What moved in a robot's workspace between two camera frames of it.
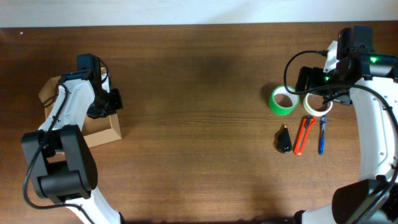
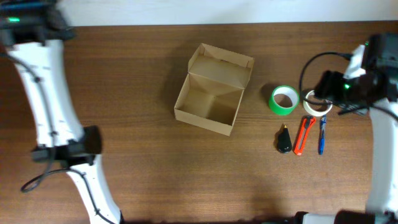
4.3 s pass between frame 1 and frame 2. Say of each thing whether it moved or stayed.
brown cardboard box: moved
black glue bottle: stayed
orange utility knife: stayed
